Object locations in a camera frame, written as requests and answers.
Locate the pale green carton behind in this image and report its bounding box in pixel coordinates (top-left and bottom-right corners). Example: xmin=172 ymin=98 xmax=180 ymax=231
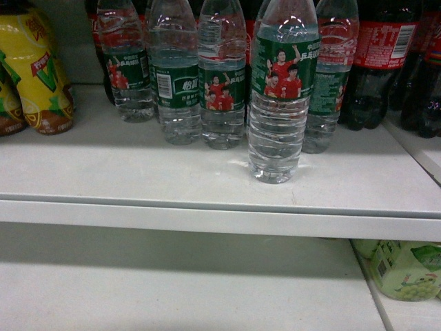
xmin=351 ymin=239 xmax=380 ymax=259

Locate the lemon tea bottle left edge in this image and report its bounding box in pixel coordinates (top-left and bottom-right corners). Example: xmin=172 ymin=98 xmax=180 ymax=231
xmin=1 ymin=51 xmax=28 ymax=137

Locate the water bottle barcode label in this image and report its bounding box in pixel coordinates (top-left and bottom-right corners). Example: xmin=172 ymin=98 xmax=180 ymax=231
xmin=147 ymin=1 xmax=201 ymax=146

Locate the water bottle far left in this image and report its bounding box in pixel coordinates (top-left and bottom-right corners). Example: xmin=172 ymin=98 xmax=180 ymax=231
xmin=96 ymin=1 xmax=154 ymax=123

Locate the water bottle centre row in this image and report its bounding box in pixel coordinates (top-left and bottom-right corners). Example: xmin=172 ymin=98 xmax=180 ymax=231
xmin=198 ymin=0 xmax=247 ymax=150

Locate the cola bottle red label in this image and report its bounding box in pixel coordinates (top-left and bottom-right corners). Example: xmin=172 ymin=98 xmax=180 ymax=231
xmin=339 ymin=1 xmax=422 ymax=131

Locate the clear water bottle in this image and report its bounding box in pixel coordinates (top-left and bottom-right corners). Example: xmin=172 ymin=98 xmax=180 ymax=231
xmin=248 ymin=1 xmax=320 ymax=184

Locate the water bottle right rear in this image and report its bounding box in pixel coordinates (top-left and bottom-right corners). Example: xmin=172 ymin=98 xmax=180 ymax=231
xmin=302 ymin=0 xmax=359 ymax=154

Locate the cola bottle far right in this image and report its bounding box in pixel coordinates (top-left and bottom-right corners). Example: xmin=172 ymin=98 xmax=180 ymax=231
xmin=400 ymin=1 xmax=440 ymax=139

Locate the yellow lemon tea bottle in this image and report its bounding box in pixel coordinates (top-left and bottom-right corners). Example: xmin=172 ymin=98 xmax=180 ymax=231
xmin=1 ymin=1 xmax=74 ymax=135

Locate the white metal shelf board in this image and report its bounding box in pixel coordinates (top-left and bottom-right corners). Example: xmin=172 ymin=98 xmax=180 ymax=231
xmin=0 ymin=82 xmax=441 ymax=241

